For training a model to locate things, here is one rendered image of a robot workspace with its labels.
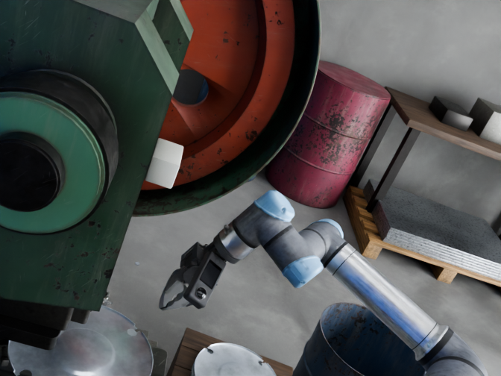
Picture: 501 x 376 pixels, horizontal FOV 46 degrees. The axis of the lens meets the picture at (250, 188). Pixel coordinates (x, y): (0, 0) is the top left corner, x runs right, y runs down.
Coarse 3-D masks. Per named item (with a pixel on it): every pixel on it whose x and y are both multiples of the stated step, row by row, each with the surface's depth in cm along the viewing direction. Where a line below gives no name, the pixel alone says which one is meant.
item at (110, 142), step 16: (0, 80) 66; (16, 80) 65; (32, 80) 65; (48, 80) 66; (64, 80) 68; (48, 96) 63; (64, 96) 64; (80, 96) 67; (80, 112) 64; (96, 112) 68; (96, 128) 65; (112, 128) 70; (112, 144) 69; (112, 160) 69; (112, 176) 70; (96, 208) 69; (80, 224) 70
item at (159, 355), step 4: (152, 348) 127; (156, 348) 128; (160, 348) 128; (152, 352) 126; (156, 352) 127; (160, 352) 127; (164, 352) 127; (156, 356) 126; (160, 356) 126; (164, 356) 127; (156, 360) 125; (160, 360) 125; (164, 360) 125; (156, 364) 124; (160, 364) 124; (164, 364) 125; (156, 368) 123; (160, 368) 123; (164, 368) 124; (152, 372) 121; (156, 372) 122; (160, 372) 122; (164, 372) 123
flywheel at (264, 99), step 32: (192, 0) 123; (224, 0) 123; (256, 0) 123; (288, 0) 120; (224, 32) 126; (256, 32) 127; (288, 32) 123; (192, 64) 130; (224, 64) 130; (256, 64) 129; (288, 64) 126; (224, 96) 133; (256, 96) 130; (192, 128) 136; (224, 128) 134; (256, 128) 133; (192, 160) 136; (224, 160) 136
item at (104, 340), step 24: (96, 312) 130; (72, 336) 121; (96, 336) 123; (120, 336) 126; (144, 336) 129; (24, 360) 112; (48, 360) 114; (72, 360) 115; (96, 360) 117; (120, 360) 121; (144, 360) 123
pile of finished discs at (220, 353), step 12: (204, 348) 191; (216, 348) 193; (228, 348) 196; (240, 348) 198; (204, 360) 187; (216, 360) 189; (228, 360) 191; (240, 360) 193; (252, 360) 195; (192, 372) 182; (204, 372) 182; (216, 372) 184; (228, 372) 185; (240, 372) 187; (252, 372) 190; (264, 372) 192
